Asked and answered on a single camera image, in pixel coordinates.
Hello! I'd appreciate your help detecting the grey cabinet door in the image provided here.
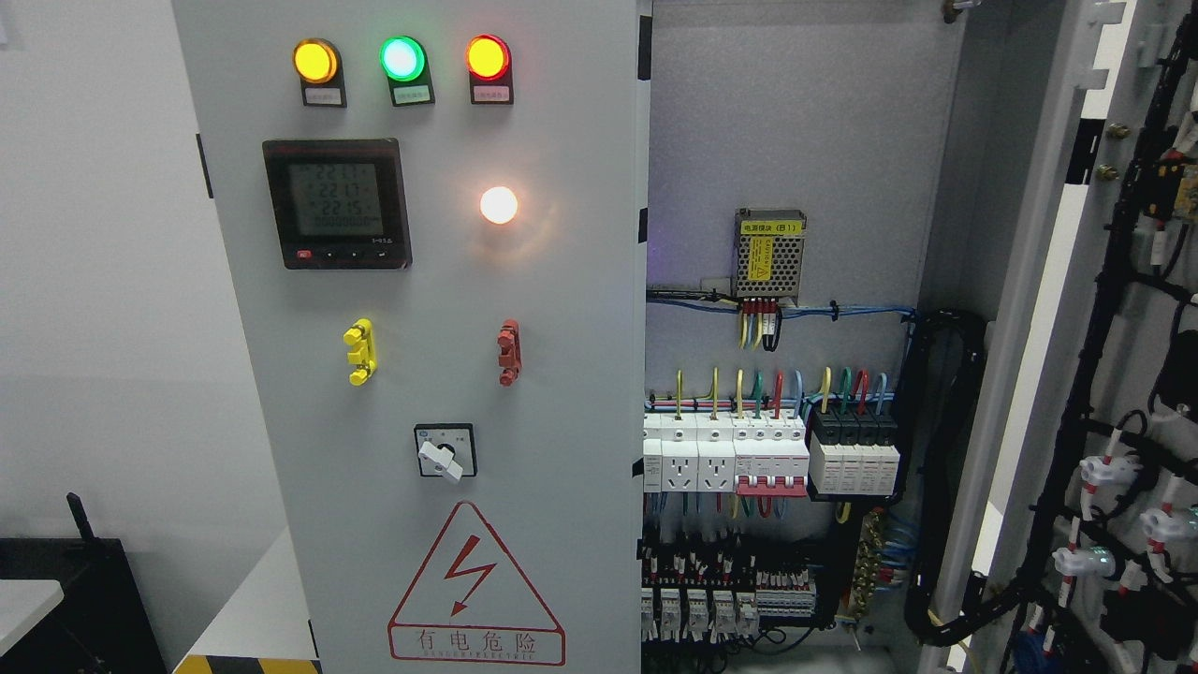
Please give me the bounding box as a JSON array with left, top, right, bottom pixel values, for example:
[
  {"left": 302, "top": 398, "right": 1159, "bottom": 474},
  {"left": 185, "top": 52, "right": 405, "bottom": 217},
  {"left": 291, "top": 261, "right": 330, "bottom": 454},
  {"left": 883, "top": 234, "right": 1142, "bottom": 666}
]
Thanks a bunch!
[
  {"left": 174, "top": 1, "right": 653, "bottom": 673},
  {"left": 903, "top": 1, "right": 1192, "bottom": 673}
]

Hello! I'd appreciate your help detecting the white socket module row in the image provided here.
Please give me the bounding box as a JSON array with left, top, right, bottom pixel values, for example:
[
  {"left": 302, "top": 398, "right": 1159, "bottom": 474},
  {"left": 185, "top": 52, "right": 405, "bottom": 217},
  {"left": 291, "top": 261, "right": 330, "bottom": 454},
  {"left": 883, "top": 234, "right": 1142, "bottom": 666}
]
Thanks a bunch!
[{"left": 642, "top": 413, "right": 736, "bottom": 493}]

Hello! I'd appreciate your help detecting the white glowing lamp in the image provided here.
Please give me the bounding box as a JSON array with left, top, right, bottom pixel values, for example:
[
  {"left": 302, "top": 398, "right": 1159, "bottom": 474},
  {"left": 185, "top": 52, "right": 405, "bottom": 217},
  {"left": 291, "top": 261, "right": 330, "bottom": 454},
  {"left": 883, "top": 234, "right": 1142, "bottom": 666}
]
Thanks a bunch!
[{"left": 479, "top": 186, "right": 520, "bottom": 225}]

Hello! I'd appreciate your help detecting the metal mesh power supply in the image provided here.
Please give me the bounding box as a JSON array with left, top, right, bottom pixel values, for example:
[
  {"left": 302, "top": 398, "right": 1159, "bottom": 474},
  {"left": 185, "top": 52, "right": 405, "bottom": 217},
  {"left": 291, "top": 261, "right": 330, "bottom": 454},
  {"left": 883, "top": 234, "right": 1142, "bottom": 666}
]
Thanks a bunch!
[{"left": 732, "top": 208, "right": 806, "bottom": 299}]

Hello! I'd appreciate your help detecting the relay terminal row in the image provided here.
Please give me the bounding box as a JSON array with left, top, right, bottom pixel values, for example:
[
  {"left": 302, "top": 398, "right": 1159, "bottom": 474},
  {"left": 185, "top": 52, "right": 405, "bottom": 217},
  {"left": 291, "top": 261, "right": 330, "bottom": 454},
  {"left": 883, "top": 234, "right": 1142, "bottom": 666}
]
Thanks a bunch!
[{"left": 637, "top": 538, "right": 819, "bottom": 644}]

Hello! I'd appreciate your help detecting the black white surge protector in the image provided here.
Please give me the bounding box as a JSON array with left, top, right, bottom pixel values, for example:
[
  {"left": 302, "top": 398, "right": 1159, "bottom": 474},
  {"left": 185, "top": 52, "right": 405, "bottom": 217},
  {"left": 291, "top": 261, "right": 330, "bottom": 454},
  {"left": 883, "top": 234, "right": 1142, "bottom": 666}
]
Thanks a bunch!
[{"left": 807, "top": 406, "right": 901, "bottom": 496}]

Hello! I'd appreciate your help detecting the black digital power meter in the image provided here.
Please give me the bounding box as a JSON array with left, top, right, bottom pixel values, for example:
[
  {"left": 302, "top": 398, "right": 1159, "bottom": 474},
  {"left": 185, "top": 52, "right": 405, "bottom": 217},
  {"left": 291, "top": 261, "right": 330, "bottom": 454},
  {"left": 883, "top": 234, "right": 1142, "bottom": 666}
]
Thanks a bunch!
[{"left": 262, "top": 138, "right": 412, "bottom": 271}]

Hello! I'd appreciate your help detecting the red electric hazard sticker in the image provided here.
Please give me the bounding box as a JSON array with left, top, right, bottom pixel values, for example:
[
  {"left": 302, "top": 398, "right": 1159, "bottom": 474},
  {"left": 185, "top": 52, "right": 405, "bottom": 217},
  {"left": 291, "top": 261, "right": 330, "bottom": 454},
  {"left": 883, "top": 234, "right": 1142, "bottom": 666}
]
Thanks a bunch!
[{"left": 388, "top": 502, "right": 565, "bottom": 667}]

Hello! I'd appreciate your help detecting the red indicator light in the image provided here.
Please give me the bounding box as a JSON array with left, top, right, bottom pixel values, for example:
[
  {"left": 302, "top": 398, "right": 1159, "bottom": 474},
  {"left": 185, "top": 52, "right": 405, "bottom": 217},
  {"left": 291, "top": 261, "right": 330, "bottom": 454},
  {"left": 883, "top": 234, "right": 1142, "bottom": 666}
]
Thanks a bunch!
[{"left": 465, "top": 34, "right": 514, "bottom": 104}]

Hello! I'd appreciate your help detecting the green indicator light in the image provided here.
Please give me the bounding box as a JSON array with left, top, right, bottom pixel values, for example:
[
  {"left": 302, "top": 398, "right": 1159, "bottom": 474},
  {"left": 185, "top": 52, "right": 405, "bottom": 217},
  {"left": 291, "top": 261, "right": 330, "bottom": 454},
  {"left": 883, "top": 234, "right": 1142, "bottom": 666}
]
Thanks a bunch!
[{"left": 379, "top": 36, "right": 435, "bottom": 107}]

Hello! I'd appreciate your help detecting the brass ground terminal bar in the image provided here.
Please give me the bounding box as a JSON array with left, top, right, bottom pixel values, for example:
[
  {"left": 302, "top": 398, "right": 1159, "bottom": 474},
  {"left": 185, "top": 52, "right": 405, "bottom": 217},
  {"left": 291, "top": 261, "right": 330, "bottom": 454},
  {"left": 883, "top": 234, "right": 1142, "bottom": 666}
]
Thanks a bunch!
[{"left": 847, "top": 508, "right": 884, "bottom": 623}]

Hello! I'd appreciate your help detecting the yellow indicator light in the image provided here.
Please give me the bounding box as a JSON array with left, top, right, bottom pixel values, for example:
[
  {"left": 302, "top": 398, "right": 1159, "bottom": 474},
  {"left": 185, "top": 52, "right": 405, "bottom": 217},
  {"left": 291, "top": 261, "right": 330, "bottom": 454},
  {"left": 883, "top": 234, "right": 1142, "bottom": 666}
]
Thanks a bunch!
[{"left": 292, "top": 38, "right": 346, "bottom": 108}]

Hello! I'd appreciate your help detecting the black box with antenna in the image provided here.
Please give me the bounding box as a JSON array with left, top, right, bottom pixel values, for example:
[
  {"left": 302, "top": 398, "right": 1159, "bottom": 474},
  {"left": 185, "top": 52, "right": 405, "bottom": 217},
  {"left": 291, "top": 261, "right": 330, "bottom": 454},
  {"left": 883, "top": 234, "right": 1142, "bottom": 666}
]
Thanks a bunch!
[{"left": 1, "top": 493, "right": 167, "bottom": 673}]

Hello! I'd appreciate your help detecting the red terminal post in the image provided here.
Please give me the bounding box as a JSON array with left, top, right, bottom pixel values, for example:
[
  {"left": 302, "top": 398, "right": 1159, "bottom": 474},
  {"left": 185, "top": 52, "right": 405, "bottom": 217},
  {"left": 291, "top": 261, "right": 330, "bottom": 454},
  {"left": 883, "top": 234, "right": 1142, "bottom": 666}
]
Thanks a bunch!
[{"left": 496, "top": 318, "right": 522, "bottom": 387}]

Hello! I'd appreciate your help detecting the white rotary selector switch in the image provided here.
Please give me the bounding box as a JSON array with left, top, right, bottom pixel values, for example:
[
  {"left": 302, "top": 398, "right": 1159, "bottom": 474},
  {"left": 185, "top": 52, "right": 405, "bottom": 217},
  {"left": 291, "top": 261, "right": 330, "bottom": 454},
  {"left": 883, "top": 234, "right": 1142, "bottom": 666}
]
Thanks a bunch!
[{"left": 415, "top": 423, "right": 476, "bottom": 485}]

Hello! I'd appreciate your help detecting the red handle circuit breaker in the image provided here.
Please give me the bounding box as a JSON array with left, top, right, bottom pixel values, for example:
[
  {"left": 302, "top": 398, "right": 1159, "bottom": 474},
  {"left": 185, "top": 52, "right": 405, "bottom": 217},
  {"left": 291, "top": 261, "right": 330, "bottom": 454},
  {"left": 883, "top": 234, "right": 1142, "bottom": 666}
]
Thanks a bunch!
[{"left": 733, "top": 417, "right": 810, "bottom": 498}]

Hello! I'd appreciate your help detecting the yellow terminal post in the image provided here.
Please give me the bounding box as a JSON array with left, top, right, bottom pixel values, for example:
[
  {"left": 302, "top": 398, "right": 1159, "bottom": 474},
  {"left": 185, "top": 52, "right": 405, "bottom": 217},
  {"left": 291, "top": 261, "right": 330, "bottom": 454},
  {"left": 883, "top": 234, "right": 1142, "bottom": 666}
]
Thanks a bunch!
[{"left": 343, "top": 318, "right": 377, "bottom": 387}]

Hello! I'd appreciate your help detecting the black right cable loom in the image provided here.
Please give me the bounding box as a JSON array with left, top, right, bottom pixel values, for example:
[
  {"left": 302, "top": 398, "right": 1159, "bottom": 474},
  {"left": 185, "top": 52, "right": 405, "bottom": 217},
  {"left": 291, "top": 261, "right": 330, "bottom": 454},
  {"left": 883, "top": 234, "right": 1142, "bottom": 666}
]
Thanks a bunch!
[{"left": 894, "top": 310, "right": 1040, "bottom": 646}]

